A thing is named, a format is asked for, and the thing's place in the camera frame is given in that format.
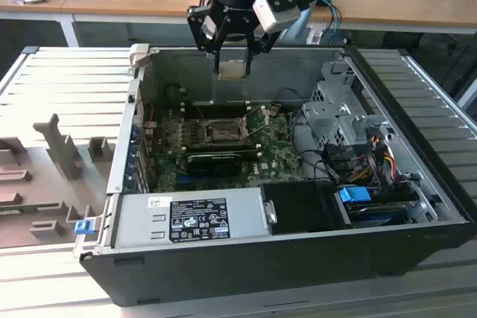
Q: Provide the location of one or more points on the grey parts rack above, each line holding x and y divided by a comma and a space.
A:
44, 184

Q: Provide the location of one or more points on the black plastic module cover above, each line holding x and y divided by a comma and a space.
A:
212, 166

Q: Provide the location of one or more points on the cpu socket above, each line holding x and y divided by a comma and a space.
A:
220, 132

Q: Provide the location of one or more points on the square silver cpu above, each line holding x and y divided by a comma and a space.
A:
232, 71

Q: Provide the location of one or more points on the black open pc case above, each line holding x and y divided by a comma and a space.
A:
261, 273

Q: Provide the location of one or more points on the green motherboard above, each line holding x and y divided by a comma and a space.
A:
275, 158

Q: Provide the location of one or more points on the black ram slot bank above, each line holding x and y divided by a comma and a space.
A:
216, 109
223, 147

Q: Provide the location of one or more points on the black hard disk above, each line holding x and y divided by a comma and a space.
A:
376, 213

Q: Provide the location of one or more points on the silver power supply unit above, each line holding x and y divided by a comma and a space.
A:
138, 217

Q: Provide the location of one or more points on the blue case latch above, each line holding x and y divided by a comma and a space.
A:
83, 227

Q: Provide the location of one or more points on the silver metal drive cage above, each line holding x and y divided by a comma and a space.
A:
335, 117

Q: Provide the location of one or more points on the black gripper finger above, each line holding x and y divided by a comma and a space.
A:
257, 44
197, 35

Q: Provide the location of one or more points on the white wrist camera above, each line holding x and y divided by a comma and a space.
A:
277, 18

